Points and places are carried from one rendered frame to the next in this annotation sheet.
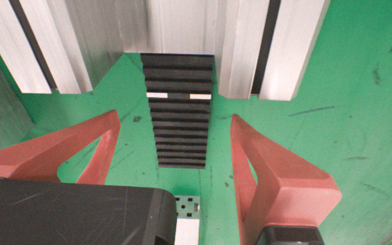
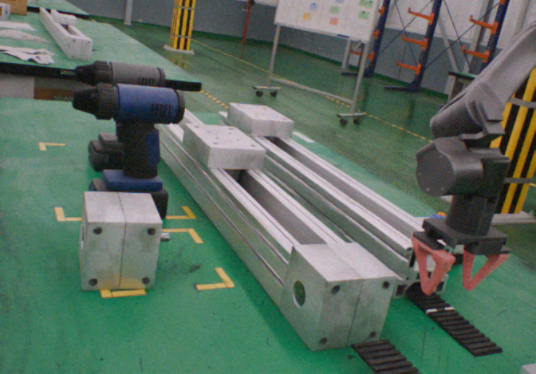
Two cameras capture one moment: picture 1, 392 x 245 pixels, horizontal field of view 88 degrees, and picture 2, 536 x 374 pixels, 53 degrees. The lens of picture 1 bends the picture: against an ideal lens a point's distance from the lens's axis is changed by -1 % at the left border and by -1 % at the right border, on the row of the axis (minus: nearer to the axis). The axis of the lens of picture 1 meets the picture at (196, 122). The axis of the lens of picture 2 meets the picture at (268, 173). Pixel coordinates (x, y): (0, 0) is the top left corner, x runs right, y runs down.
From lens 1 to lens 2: 85 cm
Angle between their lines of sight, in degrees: 108
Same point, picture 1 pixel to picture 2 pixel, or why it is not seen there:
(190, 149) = (478, 339)
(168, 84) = (432, 305)
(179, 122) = (453, 320)
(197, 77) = (440, 303)
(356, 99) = (510, 306)
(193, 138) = (470, 328)
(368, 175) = not seen: outside the picture
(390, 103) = (524, 305)
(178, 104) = (444, 312)
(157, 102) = (435, 313)
